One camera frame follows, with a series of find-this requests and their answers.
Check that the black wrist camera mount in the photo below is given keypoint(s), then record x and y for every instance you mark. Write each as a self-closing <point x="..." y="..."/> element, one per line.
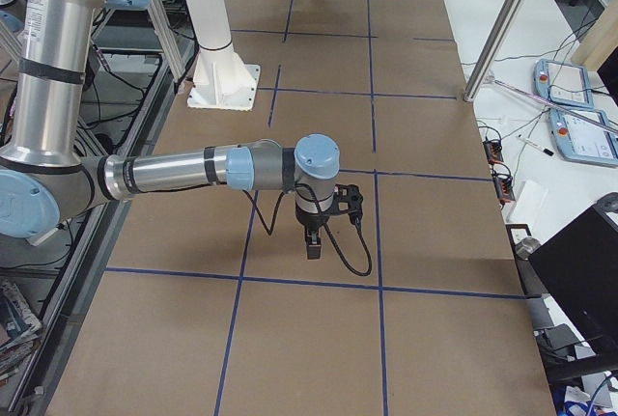
<point x="347" y="200"/>

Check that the black computer monitor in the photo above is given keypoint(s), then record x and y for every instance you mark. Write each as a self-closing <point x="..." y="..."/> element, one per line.
<point x="578" y="267"/>

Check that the black marker pen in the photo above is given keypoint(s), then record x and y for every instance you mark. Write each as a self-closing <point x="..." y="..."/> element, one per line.
<point x="536" y="146"/>

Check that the blue teach pendant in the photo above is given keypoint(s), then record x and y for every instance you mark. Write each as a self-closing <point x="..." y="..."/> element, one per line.
<point x="579" y="141"/>
<point x="563" y="83"/>

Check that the orange black connector box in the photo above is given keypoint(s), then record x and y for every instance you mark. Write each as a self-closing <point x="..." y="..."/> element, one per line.
<point x="493" y="151"/>

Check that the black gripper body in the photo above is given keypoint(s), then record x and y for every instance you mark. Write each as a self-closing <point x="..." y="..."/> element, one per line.
<point x="309" y="218"/>

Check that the aluminium frame post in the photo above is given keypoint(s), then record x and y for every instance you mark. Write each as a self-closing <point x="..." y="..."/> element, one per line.
<point x="496" y="38"/>

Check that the upper blue teach pendant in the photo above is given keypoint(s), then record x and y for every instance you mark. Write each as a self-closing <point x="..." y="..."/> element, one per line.
<point x="563" y="83"/>

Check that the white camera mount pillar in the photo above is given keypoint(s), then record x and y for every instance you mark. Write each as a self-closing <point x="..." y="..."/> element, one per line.
<point x="221" y="79"/>

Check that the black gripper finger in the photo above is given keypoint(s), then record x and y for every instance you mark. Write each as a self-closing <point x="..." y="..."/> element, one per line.
<point x="313" y="244"/>

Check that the white paper box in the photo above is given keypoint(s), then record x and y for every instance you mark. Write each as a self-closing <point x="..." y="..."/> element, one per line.
<point x="528" y="204"/>

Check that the lower blue teach pendant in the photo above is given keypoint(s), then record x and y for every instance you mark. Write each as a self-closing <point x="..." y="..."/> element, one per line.
<point x="579" y="141"/>

